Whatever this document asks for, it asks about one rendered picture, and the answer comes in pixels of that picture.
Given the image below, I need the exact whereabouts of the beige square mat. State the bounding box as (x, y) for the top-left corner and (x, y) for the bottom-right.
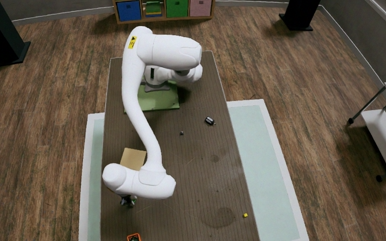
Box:
(120, 148), (146, 171)

